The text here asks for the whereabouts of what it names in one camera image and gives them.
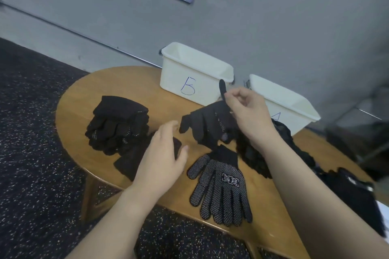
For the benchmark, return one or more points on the white plastic bin blue letter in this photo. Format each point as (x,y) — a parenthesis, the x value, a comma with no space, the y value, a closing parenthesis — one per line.
(191,76)

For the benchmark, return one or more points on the person's left hand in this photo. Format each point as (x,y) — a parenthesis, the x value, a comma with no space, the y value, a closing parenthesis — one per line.
(158,167)

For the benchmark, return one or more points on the person's left thumb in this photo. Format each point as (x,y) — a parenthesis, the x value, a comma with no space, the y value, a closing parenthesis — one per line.
(182,155)

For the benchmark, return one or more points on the person's left forearm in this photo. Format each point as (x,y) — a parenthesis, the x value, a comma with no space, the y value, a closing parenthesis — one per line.
(118,225)

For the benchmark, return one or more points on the black glove with white dots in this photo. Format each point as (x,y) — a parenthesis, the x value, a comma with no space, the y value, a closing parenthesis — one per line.
(221,186)

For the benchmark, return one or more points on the person's right forearm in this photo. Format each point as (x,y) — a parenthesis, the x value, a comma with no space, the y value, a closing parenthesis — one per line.
(316,207)

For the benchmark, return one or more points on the wooden table leg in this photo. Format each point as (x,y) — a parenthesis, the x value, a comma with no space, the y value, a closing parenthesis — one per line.
(91,195)
(253,251)

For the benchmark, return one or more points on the person's right thumb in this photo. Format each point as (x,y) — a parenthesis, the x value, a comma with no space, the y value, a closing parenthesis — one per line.
(232,105)

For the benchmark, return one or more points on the person's right hand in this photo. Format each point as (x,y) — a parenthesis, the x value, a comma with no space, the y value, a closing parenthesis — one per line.
(250,116)

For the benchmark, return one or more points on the loose pile of black gloves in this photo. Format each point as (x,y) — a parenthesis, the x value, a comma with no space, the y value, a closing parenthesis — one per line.
(258,155)

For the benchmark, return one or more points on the plain black knit glove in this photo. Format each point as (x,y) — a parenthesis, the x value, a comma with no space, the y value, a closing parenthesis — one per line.
(206,120)

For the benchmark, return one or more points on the neat stack of black gloves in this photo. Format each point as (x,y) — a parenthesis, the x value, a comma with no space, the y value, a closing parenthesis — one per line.
(118,122)

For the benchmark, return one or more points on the dark grey chair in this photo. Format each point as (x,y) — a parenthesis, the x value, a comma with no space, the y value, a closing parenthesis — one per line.
(361,140)

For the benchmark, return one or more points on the heap of black gloves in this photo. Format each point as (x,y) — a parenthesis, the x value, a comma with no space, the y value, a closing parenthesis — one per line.
(352,192)

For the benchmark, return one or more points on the grey wall rail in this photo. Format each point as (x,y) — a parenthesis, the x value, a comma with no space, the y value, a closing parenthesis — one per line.
(76,33)

